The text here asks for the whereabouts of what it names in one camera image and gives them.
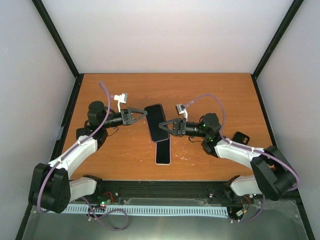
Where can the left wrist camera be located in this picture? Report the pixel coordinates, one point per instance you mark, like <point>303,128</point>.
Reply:
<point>121,99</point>

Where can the right black frame post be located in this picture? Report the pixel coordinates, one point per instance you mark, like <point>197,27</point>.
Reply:
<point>281,30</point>

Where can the metal base plate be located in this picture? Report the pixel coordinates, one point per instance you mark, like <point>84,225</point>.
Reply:
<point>277,221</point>

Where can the light blue cable duct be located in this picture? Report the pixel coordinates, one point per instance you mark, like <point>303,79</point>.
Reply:
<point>162,211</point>

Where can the black frame post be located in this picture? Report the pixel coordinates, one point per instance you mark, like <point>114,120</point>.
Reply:
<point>281,30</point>
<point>78,77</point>

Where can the white clear phone case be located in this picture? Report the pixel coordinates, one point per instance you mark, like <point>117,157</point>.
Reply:
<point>163,163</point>

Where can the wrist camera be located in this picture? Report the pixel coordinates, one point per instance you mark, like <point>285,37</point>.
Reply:
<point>182,110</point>
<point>121,99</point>

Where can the black aluminium frame rail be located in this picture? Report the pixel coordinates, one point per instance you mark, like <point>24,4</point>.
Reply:
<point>165,191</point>

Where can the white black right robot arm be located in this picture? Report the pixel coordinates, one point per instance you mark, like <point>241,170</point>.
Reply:
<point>272,174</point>

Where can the blue-edged black phone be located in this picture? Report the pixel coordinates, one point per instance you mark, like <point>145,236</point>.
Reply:
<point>81,132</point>

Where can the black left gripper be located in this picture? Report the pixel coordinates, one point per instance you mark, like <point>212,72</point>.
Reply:
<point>124,111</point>

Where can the left black frame post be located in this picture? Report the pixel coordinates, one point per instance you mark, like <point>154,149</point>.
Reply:
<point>78,77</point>

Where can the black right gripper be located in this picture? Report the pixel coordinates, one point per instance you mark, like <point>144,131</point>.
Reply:
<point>178,125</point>

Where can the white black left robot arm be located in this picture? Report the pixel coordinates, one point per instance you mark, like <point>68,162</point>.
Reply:
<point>100,119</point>

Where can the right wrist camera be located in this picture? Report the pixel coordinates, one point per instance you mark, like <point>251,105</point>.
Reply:
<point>182,110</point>

